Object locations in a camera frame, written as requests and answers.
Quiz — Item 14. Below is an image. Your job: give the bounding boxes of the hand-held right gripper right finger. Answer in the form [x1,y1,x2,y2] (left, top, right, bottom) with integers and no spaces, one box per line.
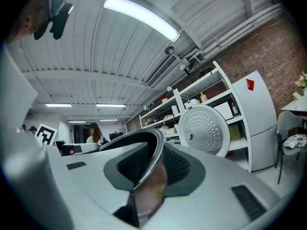
[141,142,281,230]

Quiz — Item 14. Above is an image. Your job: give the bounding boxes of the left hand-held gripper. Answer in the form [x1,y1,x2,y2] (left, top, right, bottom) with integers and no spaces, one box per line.
[34,123,100,157]

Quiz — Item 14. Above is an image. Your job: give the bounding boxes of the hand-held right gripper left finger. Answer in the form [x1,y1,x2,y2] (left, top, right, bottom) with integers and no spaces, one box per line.
[47,141,155,230]

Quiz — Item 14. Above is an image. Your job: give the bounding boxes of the dark metal pot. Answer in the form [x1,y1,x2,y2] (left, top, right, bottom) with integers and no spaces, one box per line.
[98,127,169,227]

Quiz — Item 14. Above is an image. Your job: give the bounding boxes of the green box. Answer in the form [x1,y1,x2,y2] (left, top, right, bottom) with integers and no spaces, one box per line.
[229,123,242,141]

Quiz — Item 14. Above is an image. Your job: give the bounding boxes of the blue rice cooker white lid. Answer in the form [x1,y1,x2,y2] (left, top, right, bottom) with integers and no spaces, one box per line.
[165,104,230,158]

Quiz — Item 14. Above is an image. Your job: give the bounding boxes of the white box appliance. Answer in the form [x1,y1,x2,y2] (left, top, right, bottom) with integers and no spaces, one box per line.
[213,102,234,120]

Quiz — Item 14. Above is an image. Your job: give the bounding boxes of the white refrigerator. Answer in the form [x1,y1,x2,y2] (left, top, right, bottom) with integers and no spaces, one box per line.
[232,70,279,174]

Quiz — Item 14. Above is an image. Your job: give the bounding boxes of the small white perforated bin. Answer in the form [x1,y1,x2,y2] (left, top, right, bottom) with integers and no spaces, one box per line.
[184,99,201,108]

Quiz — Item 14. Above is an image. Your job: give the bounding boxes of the patterned seat cushion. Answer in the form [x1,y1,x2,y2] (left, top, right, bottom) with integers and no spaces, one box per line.
[283,134,307,150]

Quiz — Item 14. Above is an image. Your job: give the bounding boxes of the white metal shelf unit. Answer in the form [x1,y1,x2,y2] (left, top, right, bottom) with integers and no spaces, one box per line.
[139,60,252,174]

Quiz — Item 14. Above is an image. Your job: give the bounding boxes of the grey chair black legs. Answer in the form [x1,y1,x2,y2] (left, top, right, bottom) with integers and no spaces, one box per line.
[275,111,307,185]

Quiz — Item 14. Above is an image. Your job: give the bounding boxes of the pale side table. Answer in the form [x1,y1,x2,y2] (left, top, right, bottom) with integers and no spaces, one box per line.
[280,101,307,119]

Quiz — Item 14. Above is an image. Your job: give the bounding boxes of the person's head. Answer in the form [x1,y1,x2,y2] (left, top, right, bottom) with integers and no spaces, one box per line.
[6,0,52,44]

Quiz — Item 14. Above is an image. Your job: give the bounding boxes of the white ceiling air vent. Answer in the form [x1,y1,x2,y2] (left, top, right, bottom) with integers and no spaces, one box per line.
[146,53,179,88]

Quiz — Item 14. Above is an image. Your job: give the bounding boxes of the pale flowers in white vase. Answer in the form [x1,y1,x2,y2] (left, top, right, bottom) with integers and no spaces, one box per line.
[294,71,307,97]

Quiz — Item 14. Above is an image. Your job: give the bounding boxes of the long ceiling light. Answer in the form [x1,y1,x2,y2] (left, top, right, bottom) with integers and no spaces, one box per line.
[103,0,181,43]

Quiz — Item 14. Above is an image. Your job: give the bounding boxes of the white ceiling pipe bundle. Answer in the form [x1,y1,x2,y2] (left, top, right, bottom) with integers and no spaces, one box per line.
[178,2,285,62]

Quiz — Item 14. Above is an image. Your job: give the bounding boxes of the black head-mounted camera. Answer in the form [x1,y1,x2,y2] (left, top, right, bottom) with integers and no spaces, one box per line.
[33,2,74,40]

